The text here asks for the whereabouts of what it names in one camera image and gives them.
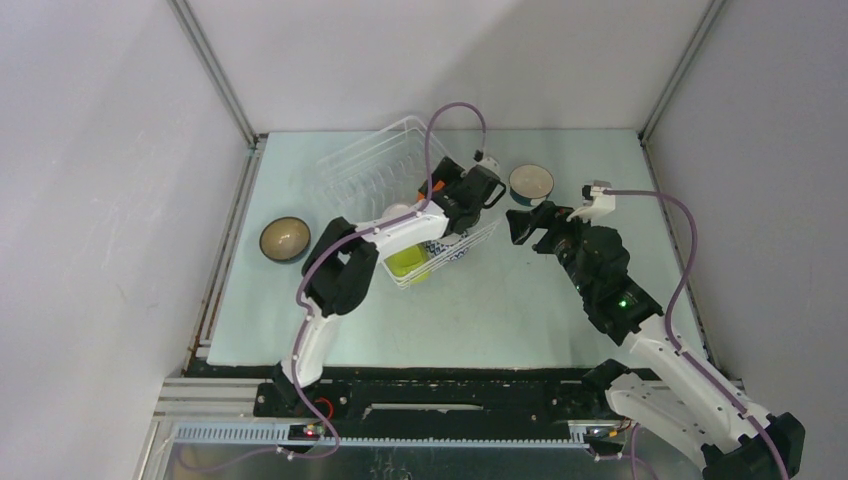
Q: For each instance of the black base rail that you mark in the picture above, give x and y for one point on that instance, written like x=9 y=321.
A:
x=414 y=402

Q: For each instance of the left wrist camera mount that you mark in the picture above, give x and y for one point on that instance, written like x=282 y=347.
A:
x=484 y=160

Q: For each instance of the blue patterned bowl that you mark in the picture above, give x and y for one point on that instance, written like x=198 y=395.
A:
x=454 y=246

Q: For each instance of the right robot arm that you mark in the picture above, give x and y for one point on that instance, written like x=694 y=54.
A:
x=700 y=413

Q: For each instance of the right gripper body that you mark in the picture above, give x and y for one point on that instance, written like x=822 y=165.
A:
x=568 y=233

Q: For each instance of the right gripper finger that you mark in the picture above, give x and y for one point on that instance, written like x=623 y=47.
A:
x=546 y=245
x=523 y=223

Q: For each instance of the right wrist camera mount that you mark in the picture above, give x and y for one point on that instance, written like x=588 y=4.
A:
x=596 y=202

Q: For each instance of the teal blue bowl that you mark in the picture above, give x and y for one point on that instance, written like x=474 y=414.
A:
x=530 y=185

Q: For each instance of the orange bowl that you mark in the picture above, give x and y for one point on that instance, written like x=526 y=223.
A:
x=425 y=188

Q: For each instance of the grey cable duct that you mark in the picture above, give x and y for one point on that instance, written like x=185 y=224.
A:
x=283 y=434

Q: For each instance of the white bowl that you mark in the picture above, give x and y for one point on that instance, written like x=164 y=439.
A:
x=397 y=210

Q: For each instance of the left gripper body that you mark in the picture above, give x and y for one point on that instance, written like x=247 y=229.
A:
x=449 y=172

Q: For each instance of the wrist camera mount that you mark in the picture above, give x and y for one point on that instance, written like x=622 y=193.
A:
x=484 y=160
x=596 y=202

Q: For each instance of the white wire dish rack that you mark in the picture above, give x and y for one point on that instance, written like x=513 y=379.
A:
x=362 y=179

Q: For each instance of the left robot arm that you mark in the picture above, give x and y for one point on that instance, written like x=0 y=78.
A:
x=339 y=270

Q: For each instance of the dark bowl beige inside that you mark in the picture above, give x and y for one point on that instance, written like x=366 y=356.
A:
x=285 y=240

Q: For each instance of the green bowl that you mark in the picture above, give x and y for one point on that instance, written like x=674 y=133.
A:
x=407 y=266

